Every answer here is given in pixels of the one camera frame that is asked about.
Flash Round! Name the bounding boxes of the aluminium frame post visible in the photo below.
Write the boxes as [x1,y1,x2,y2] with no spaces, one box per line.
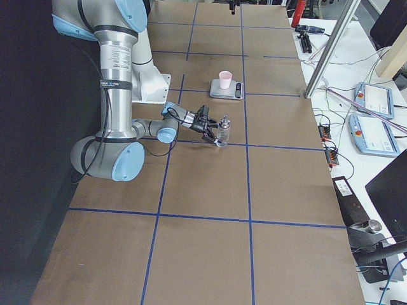
[303,0,361,98]

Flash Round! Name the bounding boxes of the clear glass sauce bottle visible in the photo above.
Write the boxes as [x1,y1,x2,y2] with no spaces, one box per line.
[216,114,231,147]

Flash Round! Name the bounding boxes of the upper teach pendant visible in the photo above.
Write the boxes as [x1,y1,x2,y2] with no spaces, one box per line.
[355,82,395,119]

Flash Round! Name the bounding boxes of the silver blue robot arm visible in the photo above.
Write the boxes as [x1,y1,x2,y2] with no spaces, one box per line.
[52,0,153,65]
[52,1,219,181]

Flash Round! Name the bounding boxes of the red fire extinguisher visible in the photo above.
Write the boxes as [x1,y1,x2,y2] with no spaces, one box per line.
[291,0,307,28]

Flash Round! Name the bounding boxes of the silver digital kitchen scale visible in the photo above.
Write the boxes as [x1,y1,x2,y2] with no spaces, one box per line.
[209,79,245,100]

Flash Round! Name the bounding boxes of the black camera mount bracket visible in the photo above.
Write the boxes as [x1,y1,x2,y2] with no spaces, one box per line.
[197,105,209,120]

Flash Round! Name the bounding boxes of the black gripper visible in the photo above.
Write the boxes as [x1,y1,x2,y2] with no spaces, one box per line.
[190,113,222,144]

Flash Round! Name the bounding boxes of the teach pendant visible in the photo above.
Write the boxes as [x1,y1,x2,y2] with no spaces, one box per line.
[348,114,401,158]
[355,82,395,119]

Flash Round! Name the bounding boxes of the pink paper cup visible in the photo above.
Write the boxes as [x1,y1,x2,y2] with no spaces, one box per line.
[218,71,233,90]

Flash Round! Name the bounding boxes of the black monitor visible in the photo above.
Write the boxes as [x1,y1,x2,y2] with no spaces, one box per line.
[365,151,407,241]

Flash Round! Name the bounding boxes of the black box with label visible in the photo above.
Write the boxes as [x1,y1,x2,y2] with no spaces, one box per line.
[332,176,369,227]

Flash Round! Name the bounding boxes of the lower teach pendant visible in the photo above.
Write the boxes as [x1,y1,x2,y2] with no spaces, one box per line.
[348,114,401,158]

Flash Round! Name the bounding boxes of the overhead black camera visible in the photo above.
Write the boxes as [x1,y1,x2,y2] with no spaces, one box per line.
[228,0,240,15]

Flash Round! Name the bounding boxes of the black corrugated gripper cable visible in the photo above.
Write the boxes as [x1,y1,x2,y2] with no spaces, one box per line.
[144,107,188,157]

